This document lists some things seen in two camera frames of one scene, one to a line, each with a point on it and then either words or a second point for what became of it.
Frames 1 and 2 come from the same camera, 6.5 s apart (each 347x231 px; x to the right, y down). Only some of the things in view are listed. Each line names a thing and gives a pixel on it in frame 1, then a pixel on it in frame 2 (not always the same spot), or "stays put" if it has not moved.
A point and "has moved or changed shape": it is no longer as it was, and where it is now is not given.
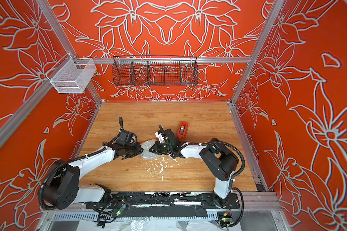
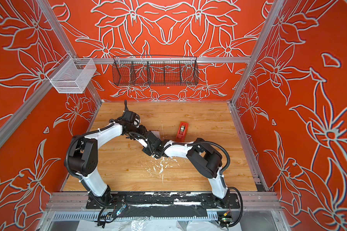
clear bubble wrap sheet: x=146 y=146 has moved or changed shape
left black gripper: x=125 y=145 to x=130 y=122
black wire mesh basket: x=155 y=70 stays put
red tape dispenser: x=182 y=131 stays put
